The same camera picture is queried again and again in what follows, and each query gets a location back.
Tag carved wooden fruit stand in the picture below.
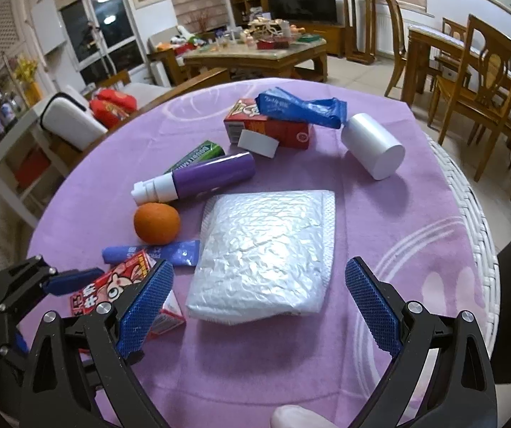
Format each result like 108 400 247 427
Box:
247 18 284 42

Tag white paper card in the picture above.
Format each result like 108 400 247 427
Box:
238 130 279 159

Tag glass balcony window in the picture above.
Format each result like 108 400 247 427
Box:
57 0 149 85

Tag blue sachet packet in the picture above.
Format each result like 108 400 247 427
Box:
102 240 201 267

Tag yellow artificial flowers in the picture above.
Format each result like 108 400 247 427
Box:
15 56 43 104

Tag white plastic cap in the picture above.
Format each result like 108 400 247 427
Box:
341 113 405 181

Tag wooden dining table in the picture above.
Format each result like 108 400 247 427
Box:
405 24 511 108

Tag wooden coffee table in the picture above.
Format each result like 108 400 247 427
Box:
183 38 329 83

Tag person's right hand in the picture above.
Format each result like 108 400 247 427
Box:
271 405 334 428

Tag tall wooden plant stand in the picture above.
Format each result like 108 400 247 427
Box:
341 0 378 64

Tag wooden sofa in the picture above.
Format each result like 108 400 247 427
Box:
81 68 232 130

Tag blue plastic bag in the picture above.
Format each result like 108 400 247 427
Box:
255 89 349 130

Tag purple bottle with white cap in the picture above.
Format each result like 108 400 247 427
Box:
131 152 256 207

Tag purple tablecloth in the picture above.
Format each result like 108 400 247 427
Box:
28 81 492 428

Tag green gum packet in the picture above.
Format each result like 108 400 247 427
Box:
164 140 226 174

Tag white bubble mailer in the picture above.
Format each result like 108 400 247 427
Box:
186 190 337 325

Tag red embroidered cushion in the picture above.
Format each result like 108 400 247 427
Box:
90 99 130 128
97 89 139 111

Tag black flat television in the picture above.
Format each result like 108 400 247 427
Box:
265 0 339 25

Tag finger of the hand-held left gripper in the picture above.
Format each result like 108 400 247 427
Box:
0 305 31 368
0 255 105 310

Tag wooden television cabinet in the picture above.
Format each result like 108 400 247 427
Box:
300 20 346 57

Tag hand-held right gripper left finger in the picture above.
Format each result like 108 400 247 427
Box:
19 259 176 428

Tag white wall radiator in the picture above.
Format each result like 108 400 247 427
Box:
374 11 410 53

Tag orange mandarin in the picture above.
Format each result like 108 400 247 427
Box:
133 203 181 246

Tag red cardboard box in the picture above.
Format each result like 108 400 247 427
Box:
223 98 314 149

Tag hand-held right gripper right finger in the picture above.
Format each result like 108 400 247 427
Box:
345 257 498 428

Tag white wicker table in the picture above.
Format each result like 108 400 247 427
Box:
423 131 502 368

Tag red cartoon milk carton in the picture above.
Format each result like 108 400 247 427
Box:
69 250 187 335

